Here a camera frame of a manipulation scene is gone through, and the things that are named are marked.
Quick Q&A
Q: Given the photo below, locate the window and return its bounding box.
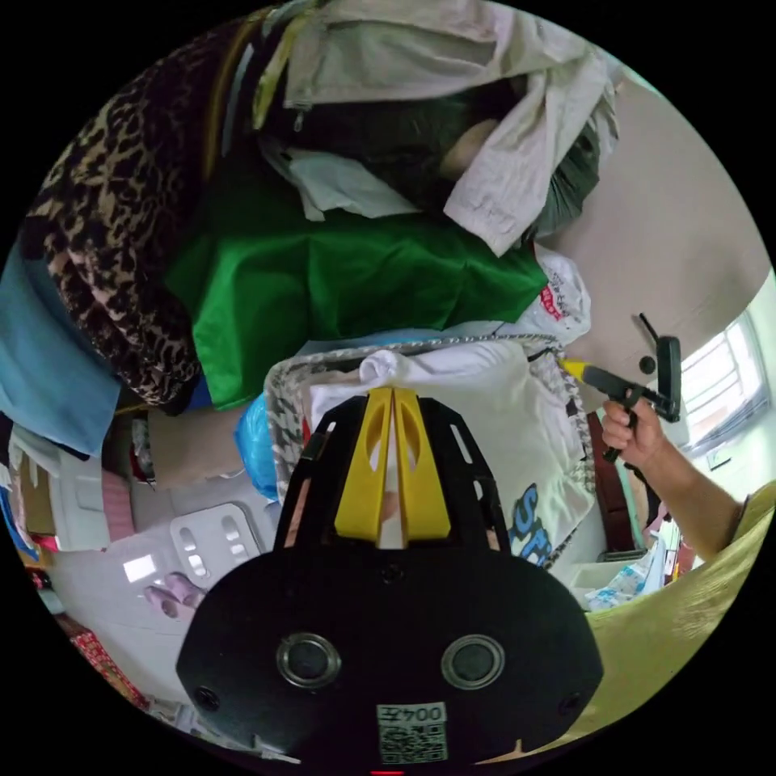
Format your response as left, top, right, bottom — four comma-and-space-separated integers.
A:
680, 314, 769, 451

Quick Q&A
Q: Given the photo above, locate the person's right hand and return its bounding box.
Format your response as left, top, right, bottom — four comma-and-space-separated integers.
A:
598, 399, 669, 469

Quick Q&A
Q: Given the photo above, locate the white short sleeve shirt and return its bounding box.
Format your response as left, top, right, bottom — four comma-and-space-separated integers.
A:
307, 343, 598, 570

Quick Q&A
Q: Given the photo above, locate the houndstooth fabric bag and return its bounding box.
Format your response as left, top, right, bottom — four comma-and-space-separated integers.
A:
264, 331, 598, 572

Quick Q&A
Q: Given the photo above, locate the white plastic stool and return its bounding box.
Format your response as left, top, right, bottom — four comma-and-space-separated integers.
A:
168, 501, 275, 593

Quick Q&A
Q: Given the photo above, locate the person's right forearm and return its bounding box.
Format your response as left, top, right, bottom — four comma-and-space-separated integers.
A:
630, 437, 752, 562

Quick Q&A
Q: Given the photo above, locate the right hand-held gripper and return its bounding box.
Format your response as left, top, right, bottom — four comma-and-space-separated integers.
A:
559, 357, 668, 465

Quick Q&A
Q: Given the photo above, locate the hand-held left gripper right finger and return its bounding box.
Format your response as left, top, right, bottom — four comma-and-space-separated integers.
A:
393, 387, 452, 541

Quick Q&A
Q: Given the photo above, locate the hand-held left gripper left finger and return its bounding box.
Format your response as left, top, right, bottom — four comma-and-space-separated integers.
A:
334, 387, 394, 539

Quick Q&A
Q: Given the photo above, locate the bed with yellow woven mat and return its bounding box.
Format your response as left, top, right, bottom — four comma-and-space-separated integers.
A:
484, 482, 776, 766

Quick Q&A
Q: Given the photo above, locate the pile of clothes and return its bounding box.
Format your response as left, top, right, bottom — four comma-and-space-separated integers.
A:
0, 0, 621, 457

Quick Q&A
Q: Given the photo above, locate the blue plastic bag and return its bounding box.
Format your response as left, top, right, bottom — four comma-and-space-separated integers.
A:
234, 392, 281, 502

